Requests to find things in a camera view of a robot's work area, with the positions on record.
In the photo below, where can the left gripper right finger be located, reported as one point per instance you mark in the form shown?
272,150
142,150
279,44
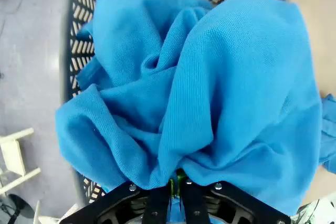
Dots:
193,205

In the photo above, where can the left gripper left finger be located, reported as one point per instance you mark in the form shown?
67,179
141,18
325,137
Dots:
157,205

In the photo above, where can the grey plastic lattice basket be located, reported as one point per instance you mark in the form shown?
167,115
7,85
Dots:
64,58

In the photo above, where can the white table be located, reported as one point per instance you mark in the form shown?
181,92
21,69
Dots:
13,155

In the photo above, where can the blue knit garment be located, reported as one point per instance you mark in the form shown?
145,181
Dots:
210,77

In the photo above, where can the blue garment heap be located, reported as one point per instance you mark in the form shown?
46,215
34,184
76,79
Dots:
329,129

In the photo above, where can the white green patterned object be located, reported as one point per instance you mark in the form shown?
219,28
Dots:
320,213

